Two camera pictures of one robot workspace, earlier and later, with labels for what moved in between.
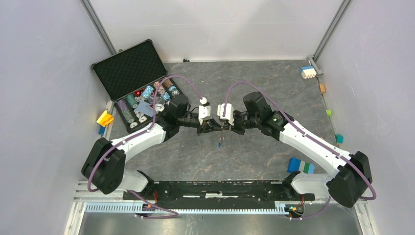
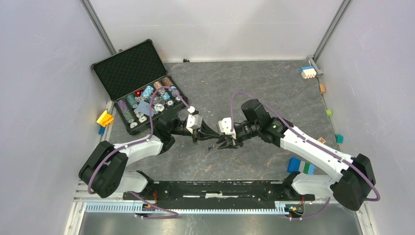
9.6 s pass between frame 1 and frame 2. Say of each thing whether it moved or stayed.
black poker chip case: stayed
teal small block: stayed
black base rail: stayed
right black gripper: moved
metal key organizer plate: moved
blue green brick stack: stayed
